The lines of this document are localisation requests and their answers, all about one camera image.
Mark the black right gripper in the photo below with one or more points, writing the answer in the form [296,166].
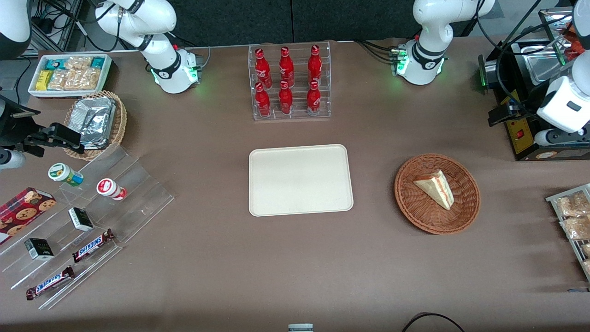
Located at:
[14,128]

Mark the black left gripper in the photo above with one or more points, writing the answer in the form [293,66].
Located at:
[528,103]

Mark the triangular sandwich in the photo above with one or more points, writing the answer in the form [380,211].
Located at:
[438,190]

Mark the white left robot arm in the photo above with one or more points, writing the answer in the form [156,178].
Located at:
[428,27]

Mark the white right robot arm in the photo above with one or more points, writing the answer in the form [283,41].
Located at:
[156,46]

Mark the light wicker basket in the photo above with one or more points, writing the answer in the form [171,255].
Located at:
[120,122]

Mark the brown wicker basket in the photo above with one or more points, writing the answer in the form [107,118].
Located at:
[419,212]

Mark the cream plastic tray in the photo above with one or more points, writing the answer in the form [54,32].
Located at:
[299,180]

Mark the black food warmer machine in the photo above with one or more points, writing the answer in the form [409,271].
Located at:
[521,138]

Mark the silver foil packet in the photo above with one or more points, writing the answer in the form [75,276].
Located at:
[94,120]

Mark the green lid white cup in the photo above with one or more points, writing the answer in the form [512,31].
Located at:
[62,173]

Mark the red lid white cup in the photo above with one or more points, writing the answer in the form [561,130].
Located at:
[108,187]

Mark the white snack tub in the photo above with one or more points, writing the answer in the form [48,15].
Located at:
[34,92]

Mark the clear bag of crackers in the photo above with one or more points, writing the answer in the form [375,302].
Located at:
[76,78]

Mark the steel warmer pan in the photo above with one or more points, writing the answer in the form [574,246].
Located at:
[544,69]

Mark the yellow snack pack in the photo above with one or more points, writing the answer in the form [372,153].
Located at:
[44,80]

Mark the small black box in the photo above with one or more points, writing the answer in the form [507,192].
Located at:
[80,219]
[39,249]

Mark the teal snack pack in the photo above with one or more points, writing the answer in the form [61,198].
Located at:
[97,62]
[54,63]

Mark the clear acrylic stepped stand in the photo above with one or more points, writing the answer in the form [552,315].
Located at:
[133,198]

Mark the red cookie box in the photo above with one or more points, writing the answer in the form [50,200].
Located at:
[23,212]

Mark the snickers bar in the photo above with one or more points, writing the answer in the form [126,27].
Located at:
[50,283]
[92,246]

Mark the clear bag of pastry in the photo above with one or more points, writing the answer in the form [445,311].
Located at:
[576,228]
[571,205]

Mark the red cola bottle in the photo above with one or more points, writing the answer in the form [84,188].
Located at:
[262,69]
[286,99]
[286,67]
[315,65]
[262,101]
[314,99]

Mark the clear acrylic bottle rack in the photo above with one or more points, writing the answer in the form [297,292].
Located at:
[299,113]

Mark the grey device edge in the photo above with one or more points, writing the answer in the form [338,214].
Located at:
[300,328]

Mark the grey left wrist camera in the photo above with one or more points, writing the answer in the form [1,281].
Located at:
[560,137]

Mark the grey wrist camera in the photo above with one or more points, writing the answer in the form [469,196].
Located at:
[560,137]
[11,159]

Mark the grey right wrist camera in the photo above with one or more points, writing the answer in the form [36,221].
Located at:
[11,159]

